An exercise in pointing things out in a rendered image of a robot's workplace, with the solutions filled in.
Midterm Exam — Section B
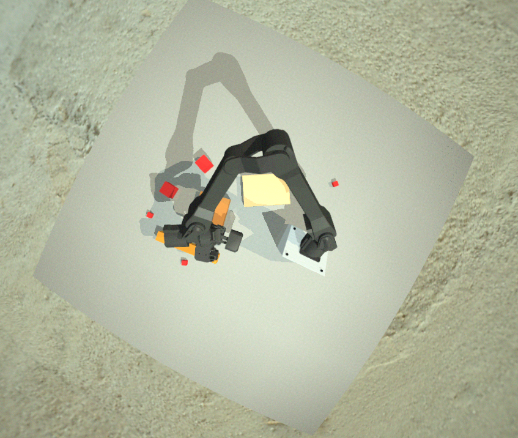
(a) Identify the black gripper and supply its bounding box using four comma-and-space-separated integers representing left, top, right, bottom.
182, 214, 243, 253

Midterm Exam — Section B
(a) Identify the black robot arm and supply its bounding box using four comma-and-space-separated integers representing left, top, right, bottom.
163, 129, 338, 263

